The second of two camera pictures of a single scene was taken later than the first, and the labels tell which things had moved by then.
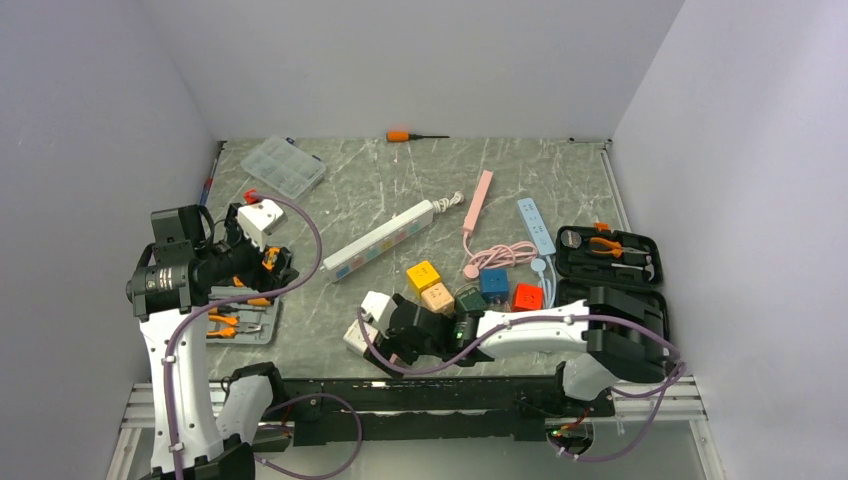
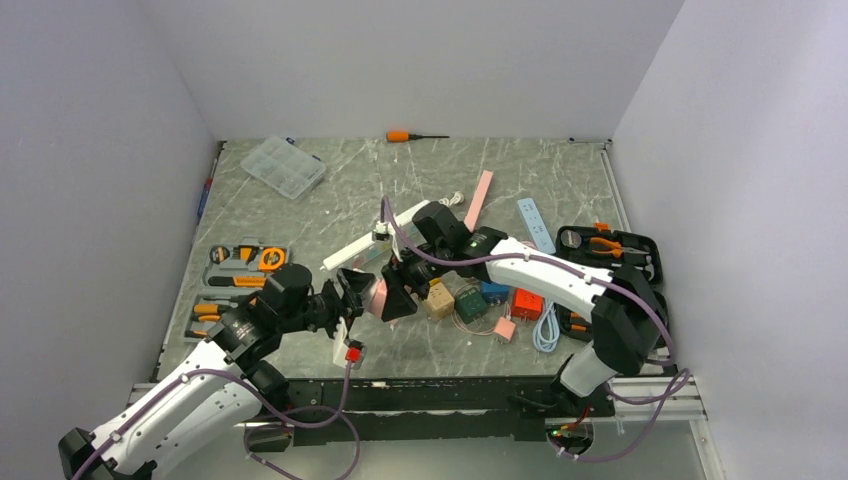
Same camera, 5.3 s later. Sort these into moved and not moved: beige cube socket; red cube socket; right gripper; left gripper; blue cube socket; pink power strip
Moved: right gripper; left gripper
Not moved: blue cube socket; red cube socket; pink power strip; beige cube socket
